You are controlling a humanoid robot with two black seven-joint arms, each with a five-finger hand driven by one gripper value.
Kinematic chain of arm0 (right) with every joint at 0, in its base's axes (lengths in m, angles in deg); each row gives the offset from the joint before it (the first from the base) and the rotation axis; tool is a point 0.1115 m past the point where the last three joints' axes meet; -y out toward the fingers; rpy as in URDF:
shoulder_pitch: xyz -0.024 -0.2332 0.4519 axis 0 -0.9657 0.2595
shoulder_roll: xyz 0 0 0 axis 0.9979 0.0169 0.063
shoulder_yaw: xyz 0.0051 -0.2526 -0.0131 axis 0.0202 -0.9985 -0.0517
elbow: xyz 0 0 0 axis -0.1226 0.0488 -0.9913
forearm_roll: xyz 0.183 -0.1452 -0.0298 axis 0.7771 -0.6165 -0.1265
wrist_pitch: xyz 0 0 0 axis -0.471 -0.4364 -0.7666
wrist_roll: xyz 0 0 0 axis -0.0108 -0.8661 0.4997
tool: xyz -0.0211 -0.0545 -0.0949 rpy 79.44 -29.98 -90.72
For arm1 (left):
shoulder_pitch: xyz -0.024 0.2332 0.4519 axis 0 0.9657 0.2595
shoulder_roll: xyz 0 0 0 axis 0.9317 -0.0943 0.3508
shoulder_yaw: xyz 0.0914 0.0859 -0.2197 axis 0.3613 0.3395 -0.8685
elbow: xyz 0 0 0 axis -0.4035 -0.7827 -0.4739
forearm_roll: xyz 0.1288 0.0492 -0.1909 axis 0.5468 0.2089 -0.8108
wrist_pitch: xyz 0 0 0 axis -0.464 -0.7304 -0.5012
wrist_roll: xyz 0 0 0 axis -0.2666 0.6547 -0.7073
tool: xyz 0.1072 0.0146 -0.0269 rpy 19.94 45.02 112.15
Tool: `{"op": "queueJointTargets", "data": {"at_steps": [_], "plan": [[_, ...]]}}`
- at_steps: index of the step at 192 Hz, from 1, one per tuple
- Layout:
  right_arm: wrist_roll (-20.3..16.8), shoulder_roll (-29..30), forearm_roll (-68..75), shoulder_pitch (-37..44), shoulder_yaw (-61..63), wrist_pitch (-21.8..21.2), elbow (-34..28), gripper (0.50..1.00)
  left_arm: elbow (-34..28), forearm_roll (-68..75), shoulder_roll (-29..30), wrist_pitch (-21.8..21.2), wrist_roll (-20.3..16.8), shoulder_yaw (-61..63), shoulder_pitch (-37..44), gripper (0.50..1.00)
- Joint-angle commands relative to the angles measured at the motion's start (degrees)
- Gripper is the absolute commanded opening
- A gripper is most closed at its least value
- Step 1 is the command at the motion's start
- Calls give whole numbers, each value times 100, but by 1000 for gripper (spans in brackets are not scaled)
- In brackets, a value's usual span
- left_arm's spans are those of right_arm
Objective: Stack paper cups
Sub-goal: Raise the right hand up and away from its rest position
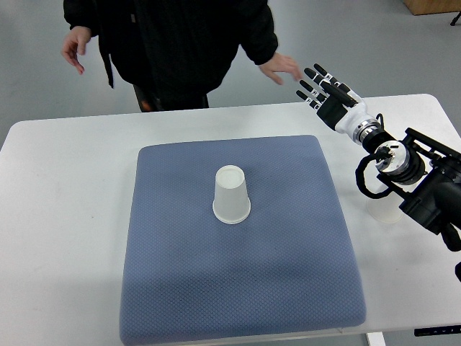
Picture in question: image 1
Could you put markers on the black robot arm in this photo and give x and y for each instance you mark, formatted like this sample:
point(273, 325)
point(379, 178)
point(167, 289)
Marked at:
point(422, 171)

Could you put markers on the person's left hand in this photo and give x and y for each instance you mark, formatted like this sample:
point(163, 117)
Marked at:
point(280, 64)

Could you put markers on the white paper cup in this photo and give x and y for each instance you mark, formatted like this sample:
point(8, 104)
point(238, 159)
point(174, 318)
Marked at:
point(231, 204)
point(385, 209)

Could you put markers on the white table leg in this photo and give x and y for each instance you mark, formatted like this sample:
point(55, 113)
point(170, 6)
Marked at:
point(375, 339)

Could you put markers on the black table control panel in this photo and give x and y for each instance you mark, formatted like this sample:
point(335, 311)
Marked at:
point(436, 331)

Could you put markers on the person's right hand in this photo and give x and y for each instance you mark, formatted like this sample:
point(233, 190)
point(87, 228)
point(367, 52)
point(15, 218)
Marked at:
point(74, 45)

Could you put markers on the brown cardboard box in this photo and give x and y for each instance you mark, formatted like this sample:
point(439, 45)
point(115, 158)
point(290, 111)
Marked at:
point(423, 7)

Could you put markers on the white paper cup on mat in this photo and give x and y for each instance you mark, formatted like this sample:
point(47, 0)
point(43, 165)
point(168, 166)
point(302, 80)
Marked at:
point(231, 204)

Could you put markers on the person in black jacket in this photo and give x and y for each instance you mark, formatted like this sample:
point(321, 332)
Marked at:
point(178, 49)

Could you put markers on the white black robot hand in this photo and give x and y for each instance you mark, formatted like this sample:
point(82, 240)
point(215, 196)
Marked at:
point(337, 109)

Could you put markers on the blue textured cushion mat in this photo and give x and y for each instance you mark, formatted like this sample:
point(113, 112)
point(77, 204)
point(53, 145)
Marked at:
point(288, 267)

